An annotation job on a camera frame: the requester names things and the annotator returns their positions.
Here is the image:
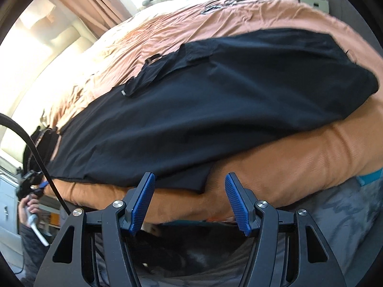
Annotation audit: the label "pink curtain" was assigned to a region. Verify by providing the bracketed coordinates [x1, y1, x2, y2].
[45, 0, 141, 33]

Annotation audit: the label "cream padded headboard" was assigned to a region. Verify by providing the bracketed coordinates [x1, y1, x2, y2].
[12, 15, 99, 120]

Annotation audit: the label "white cabinet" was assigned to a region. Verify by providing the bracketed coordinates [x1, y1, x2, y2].
[0, 152, 27, 246]

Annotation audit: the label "tangle of black cables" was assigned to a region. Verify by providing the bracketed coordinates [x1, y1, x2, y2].
[200, 0, 273, 15]

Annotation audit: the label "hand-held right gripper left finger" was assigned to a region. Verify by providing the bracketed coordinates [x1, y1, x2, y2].
[34, 172, 156, 287]

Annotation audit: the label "pile of black clothes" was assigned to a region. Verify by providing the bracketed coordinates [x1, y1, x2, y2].
[22, 126, 62, 171]

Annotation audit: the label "orange box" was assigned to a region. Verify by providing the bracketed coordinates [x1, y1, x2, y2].
[48, 211, 66, 226]

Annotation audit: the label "person's left hand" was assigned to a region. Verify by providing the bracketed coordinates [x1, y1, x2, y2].
[18, 196, 41, 226]

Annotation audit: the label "black pants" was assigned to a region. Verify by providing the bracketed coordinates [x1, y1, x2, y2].
[45, 28, 379, 193]

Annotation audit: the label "orange bed sheet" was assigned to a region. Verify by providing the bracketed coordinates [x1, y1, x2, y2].
[39, 0, 383, 222]

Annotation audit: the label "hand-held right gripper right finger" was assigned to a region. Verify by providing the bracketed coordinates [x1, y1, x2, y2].
[224, 172, 348, 287]

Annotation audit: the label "black braided cable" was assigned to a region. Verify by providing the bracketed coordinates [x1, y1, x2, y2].
[0, 113, 72, 216]

